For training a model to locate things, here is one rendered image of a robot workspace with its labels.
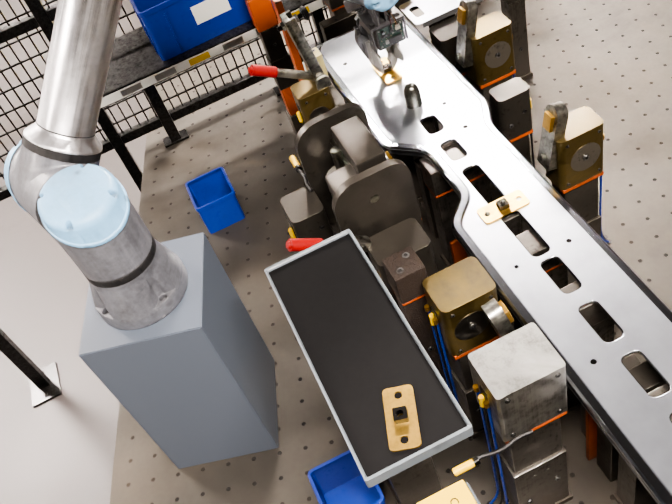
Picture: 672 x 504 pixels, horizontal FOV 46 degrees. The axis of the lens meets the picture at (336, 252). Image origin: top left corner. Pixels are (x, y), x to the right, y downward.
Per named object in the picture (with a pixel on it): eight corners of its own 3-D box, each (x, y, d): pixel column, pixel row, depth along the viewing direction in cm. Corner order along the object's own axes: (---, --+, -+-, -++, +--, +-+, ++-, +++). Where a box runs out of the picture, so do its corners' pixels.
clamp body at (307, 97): (368, 208, 184) (330, 87, 157) (330, 226, 183) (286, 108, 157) (357, 191, 188) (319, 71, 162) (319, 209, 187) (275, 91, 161)
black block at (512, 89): (551, 188, 174) (545, 82, 152) (511, 208, 173) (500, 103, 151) (538, 174, 177) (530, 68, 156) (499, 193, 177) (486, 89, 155)
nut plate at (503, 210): (518, 189, 135) (518, 185, 134) (531, 203, 132) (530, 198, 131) (475, 211, 134) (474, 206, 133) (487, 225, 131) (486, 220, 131)
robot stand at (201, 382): (178, 469, 151) (77, 355, 121) (182, 380, 164) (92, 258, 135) (279, 448, 148) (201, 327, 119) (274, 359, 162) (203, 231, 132)
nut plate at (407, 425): (422, 447, 91) (420, 442, 90) (390, 453, 92) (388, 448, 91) (412, 384, 97) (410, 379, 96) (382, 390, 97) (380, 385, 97)
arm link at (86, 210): (102, 296, 114) (55, 235, 104) (61, 253, 122) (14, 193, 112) (168, 244, 118) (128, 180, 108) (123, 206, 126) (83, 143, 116)
